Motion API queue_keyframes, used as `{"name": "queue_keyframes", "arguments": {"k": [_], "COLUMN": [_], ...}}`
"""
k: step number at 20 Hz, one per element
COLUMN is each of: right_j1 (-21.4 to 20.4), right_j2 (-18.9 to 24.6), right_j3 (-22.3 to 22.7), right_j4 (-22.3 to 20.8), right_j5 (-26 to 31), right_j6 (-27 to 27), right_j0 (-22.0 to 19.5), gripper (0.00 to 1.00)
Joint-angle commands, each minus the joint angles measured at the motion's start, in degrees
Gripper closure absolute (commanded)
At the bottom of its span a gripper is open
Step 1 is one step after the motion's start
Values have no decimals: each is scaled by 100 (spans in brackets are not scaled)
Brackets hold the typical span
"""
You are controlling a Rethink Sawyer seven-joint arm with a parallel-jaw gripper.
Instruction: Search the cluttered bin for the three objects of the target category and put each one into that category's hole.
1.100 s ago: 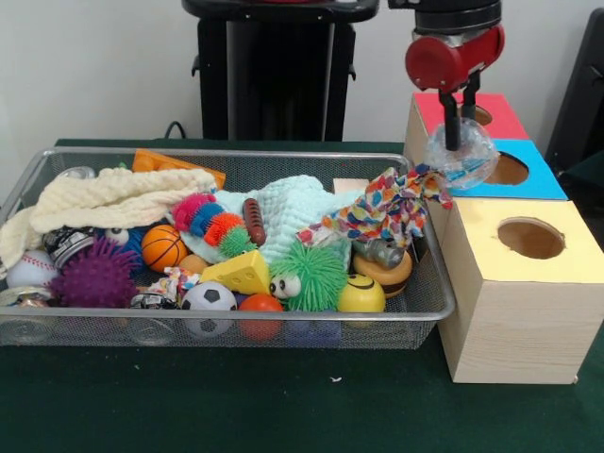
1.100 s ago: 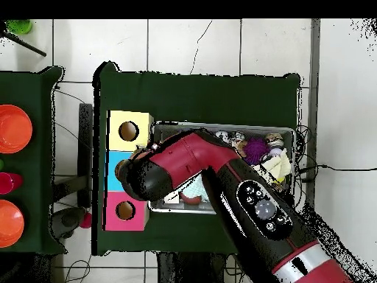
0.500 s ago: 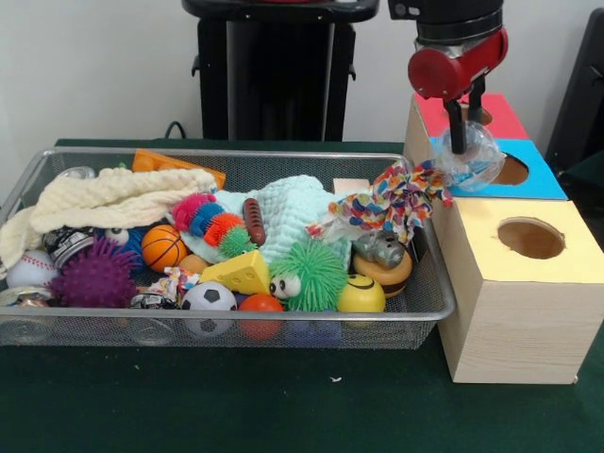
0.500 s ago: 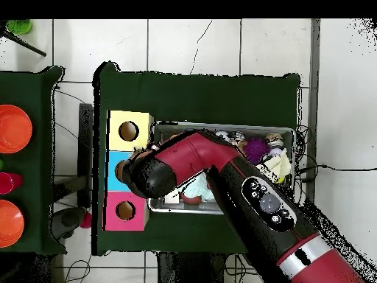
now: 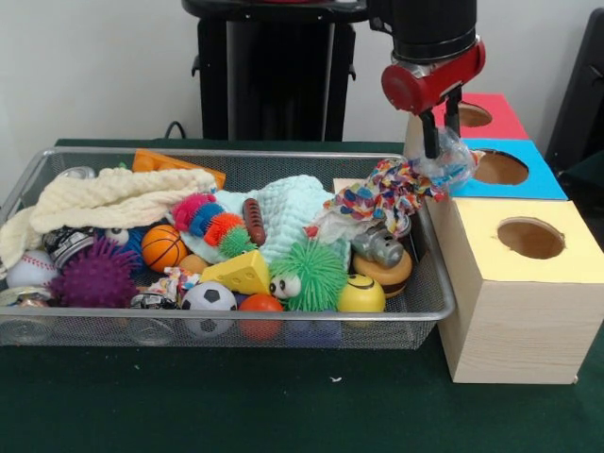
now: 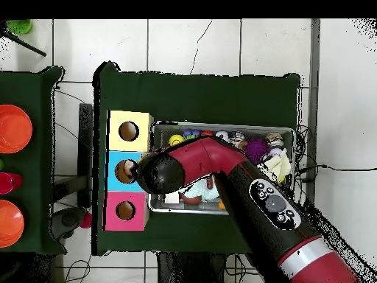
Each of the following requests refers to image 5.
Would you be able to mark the dark green table cloth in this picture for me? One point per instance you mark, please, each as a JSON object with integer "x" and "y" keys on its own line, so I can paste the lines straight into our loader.
{"x": 283, "y": 401}

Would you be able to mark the black and white soccer ball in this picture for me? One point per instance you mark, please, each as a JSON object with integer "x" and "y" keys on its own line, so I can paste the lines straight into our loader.
{"x": 210, "y": 297}

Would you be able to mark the silver toy camera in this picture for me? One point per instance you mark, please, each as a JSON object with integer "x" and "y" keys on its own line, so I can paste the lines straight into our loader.
{"x": 382, "y": 247}

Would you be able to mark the yellow cheese wedge toy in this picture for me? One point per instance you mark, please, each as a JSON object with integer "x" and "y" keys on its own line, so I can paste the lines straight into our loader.
{"x": 240, "y": 273}

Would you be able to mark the wooden box with three holes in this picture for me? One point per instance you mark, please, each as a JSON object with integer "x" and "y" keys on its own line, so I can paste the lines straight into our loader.
{"x": 519, "y": 330}

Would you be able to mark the cream waffle cloth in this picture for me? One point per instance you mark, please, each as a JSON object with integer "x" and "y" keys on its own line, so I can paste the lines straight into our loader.
{"x": 118, "y": 193}

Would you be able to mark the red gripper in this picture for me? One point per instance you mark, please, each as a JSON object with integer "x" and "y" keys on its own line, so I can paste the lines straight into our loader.
{"x": 424, "y": 87}

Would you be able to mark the colourful polka dot cloth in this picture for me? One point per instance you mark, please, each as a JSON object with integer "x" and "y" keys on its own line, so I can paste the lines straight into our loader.
{"x": 391, "y": 189}

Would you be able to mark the purple spiky ball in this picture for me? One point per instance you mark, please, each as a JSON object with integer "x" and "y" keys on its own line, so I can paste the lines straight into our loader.
{"x": 94, "y": 278}

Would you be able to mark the yellow smiley ball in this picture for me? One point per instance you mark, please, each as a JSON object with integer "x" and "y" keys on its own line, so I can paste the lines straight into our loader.
{"x": 361, "y": 295}

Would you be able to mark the clear plastic packet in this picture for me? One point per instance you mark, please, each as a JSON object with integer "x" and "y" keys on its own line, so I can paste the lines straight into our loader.
{"x": 455, "y": 165}

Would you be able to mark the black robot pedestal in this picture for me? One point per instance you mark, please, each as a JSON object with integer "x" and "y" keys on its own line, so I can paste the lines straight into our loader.
{"x": 264, "y": 71}

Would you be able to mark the small orange basketball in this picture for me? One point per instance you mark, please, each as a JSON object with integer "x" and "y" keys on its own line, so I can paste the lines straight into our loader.
{"x": 164, "y": 247}

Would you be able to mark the green spiky toy with eyes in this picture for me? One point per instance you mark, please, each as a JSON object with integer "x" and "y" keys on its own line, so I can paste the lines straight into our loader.
{"x": 311, "y": 273}

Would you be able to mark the black metal stand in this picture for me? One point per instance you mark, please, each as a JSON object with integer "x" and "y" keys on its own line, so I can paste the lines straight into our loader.
{"x": 580, "y": 118}

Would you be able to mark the mint green waffle cloth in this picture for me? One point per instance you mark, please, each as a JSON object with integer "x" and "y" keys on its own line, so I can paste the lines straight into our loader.
{"x": 288, "y": 203}

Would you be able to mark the metal mesh bin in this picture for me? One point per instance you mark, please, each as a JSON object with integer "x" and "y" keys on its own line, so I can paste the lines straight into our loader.
{"x": 401, "y": 325}

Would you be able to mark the rainbow spiky caterpillar toy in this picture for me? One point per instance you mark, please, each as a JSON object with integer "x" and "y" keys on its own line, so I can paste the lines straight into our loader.
{"x": 207, "y": 217}

